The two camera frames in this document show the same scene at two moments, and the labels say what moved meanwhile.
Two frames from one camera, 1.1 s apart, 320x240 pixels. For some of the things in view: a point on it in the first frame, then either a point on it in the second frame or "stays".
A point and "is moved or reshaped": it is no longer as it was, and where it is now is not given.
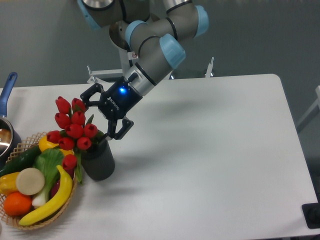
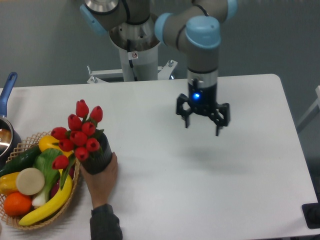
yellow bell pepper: x=8 y=184 stays
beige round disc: x=30 y=181 stays
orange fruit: x=17 y=204 stays
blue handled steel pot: x=10 y=141 stays
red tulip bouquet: x=76 y=133 is moved or reshaped
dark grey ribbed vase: x=98 y=162 is moved or reshaped
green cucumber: x=23 y=161 stays
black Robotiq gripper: x=116 y=101 to x=203 y=100
